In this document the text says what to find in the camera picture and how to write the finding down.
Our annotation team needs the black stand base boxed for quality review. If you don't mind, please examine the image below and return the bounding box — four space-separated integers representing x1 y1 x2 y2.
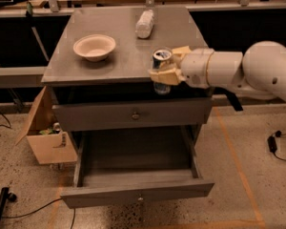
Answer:
0 187 17 222

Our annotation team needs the redbull can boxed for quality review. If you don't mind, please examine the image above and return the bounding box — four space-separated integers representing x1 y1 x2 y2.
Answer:
153 48 173 95

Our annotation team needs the cardboard box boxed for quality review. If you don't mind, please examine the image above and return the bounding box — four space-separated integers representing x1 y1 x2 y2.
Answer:
15 87 77 164

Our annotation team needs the grey wooden drawer cabinet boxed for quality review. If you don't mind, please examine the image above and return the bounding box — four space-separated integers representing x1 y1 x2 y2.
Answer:
41 5 223 209

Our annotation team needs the grey closed top drawer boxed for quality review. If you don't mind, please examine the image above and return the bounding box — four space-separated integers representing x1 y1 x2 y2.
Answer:
52 97 212 132

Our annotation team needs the black power adapter with cable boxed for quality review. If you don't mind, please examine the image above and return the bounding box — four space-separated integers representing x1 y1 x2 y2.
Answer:
267 131 286 162

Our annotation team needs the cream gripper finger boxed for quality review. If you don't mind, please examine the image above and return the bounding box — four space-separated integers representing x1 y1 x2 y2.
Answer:
149 63 185 86
172 46 192 65

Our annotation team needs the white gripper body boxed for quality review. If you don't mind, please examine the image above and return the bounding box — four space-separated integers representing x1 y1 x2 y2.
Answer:
180 49 215 89

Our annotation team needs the clear plastic water bottle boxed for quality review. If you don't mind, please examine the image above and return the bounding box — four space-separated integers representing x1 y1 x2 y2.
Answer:
135 10 154 39

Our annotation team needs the black floor cable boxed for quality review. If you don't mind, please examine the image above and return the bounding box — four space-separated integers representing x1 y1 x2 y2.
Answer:
0 198 77 229

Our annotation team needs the white paper bowl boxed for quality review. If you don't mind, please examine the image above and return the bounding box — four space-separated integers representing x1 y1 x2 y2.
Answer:
73 34 116 62

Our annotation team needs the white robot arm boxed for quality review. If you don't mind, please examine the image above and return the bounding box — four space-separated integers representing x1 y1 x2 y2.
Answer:
149 41 286 102

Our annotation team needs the grey open middle drawer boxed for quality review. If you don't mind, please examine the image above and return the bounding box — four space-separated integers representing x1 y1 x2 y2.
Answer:
61 125 214 208

